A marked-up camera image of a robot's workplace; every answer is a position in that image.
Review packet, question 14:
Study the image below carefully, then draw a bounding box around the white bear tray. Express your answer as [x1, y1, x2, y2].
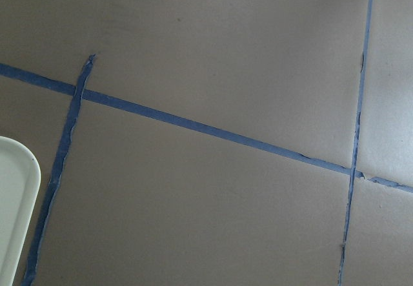
[1, 136, 41, 285]

